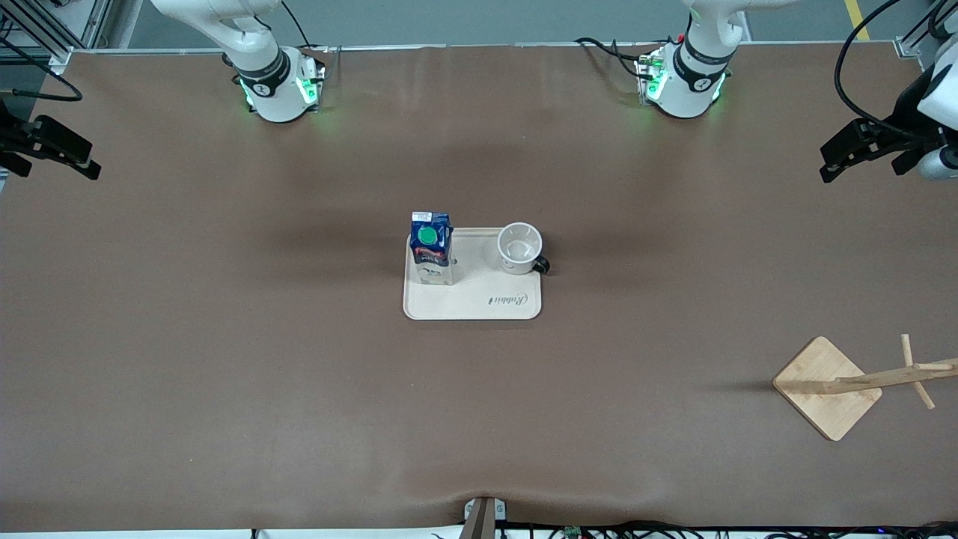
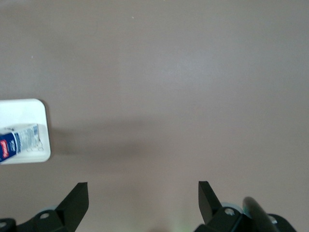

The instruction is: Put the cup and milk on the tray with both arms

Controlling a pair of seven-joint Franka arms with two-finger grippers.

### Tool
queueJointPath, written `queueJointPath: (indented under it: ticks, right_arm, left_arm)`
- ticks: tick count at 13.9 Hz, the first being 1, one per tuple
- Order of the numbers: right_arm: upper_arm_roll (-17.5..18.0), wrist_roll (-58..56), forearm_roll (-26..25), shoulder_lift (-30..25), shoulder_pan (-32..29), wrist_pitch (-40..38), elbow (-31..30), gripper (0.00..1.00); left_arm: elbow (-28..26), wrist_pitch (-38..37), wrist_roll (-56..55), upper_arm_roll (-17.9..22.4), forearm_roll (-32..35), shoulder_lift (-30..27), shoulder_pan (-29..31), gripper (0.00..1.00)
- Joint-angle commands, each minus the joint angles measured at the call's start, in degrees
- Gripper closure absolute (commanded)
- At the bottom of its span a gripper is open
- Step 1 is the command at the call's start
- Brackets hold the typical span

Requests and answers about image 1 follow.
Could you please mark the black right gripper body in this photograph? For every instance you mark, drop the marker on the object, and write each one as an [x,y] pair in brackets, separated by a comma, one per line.
[9,135]

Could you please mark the metal table clamp bracket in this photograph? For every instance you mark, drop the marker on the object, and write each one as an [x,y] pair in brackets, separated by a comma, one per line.
[485,518]

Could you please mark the wooden mug stand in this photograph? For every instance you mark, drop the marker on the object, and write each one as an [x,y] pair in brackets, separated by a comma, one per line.
[812,382]

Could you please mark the aluminium frame profile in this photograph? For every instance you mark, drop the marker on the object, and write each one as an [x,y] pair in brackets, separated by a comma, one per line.
[45,26]
[917,41]

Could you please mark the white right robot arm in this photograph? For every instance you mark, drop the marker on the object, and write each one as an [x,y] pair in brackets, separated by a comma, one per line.
[273,97]

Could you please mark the blue milk carton green cap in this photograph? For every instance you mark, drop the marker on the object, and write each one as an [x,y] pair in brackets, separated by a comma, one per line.
[432,258]

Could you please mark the small green circuit board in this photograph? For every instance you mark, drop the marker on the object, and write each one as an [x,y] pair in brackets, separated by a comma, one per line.
[574,533]

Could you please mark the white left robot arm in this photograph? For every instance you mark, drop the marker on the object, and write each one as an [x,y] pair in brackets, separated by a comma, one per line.
[692,82]

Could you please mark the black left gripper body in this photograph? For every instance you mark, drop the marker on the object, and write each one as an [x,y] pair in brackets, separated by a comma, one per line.
[903,106]

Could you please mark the cream rectangular tray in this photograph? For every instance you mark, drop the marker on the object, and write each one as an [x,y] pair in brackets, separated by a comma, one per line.
[486,299]

